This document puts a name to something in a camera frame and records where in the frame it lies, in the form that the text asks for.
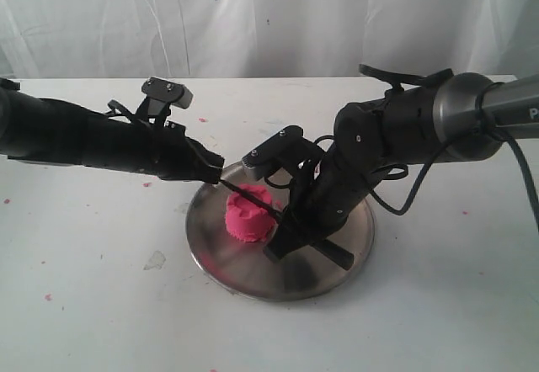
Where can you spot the pink putty lump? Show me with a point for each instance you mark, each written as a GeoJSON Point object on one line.
{"type": "Point", "coordinates": [246, 221]}

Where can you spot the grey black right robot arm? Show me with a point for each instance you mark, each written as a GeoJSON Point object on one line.
{"type": "Point", "coordinates": [444, 117]}

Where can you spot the black knife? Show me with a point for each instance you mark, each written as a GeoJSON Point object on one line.
{"type": "Point", "coordinates": [328, 249]}

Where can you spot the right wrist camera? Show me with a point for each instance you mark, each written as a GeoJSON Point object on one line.
{"type": "Point", "coordinates": [284, 150]}

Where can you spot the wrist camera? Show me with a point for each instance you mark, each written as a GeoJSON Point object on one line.
{"type": "Point", "coordinates": [284, 150]}
{"type": "Point", "coordinates": [161, 93]}

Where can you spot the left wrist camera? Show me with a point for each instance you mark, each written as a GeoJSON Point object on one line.
{"type": "Point", "coordinates": [161, 93]}

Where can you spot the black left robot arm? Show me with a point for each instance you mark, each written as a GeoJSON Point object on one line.
{"type": "Point", "coordinates": [56, 132]}

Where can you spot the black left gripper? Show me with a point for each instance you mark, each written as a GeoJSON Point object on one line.
{"type": "Point", "coordinates": [173, 156]}

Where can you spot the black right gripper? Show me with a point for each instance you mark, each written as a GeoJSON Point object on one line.
{"type": "Point", "coordinates": [323, 193]}

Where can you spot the round steel plate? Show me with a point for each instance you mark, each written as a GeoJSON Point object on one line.
{"type": "Point", "coordinates": [242, 267]}

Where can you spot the white backdrop curtain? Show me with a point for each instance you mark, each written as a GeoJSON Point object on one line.
{"type": "Point", "coordinates": [265, 38]}

